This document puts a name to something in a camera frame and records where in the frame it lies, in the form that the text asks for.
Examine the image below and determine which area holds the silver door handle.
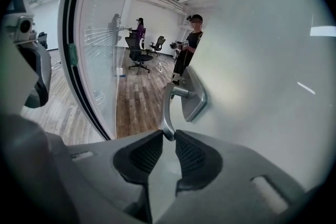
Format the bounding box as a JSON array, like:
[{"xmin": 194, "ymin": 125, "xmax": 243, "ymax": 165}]
[{"xmin": 161, "ymin": 66, "xmax": 208, "ymax": 142}]

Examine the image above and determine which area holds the grey mesh office chair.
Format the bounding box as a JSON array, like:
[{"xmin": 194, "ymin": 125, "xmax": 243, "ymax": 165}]
[{"xmin": 149, "ymin": 35, "xmax": 167, "ymax": 57}]

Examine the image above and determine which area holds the black office chair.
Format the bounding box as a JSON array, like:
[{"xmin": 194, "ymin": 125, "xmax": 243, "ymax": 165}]
[
  {"xmin": 37, "ymin": 31, "xmax": 49, "ymax": 50},
  {"xmin": 124, "ymin": 36, "xmax": 154, "ymax": 76}
]

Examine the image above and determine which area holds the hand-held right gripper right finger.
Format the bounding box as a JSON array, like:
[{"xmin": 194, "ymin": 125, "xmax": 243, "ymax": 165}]
[{"xmin": 157, "ymin": 128, "xmax": 313, "ymax": 224}]

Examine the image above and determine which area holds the frosted glass door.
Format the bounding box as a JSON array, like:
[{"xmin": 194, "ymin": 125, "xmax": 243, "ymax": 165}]
[{"xmin": 181, "ymin": 0, "xmax": 336, "ymax": 192}]

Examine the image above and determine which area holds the white and black door frame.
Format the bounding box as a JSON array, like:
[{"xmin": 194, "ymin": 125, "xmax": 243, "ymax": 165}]
[{"xmin": 57, "ymin": 0, "xmax": 118, "ymax": 142}]

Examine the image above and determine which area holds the green tag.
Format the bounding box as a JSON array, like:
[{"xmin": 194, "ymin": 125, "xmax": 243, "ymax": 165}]
[{"xmin": 67, "ymin": 43, "xmax": 79, "ymax": 67}]

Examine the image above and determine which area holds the striped glass wall panel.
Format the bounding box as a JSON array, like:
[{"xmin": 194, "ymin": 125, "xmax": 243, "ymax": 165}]
[{"xmin": 77, "ymin": 0, "xmax": 139, "ymax": 140}]

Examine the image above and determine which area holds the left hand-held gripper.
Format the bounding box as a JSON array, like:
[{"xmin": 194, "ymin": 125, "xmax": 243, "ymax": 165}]
[{"xmin": 0, "ymin": 0, "xmax": 53, "ymax": 115}]

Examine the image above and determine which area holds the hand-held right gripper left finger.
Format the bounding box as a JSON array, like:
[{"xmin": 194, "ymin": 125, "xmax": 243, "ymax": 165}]
[{"xmin": 62, "ymin": 129, "xmax": 165, "ymax": 224}]

